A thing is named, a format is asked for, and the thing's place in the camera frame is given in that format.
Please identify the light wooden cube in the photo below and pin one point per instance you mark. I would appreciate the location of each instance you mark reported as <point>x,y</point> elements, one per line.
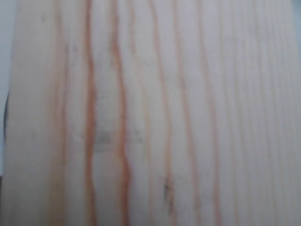
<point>153,113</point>

